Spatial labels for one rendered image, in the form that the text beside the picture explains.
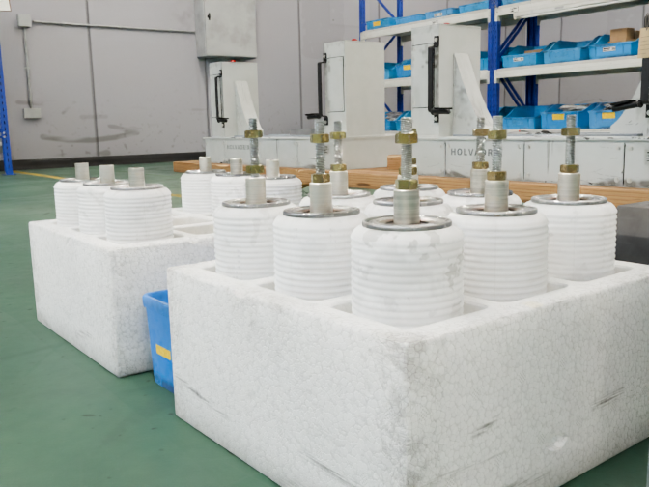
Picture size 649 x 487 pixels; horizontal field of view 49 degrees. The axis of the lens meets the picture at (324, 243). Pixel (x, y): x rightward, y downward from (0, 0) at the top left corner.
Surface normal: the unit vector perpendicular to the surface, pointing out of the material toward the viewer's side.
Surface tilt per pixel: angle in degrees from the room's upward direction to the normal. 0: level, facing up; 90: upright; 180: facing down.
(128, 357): 90
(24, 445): 0
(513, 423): 90
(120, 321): 90
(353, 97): 90
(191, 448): 0
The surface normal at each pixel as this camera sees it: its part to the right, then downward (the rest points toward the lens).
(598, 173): -0.80, 0.12
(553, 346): 0.62, 0.11
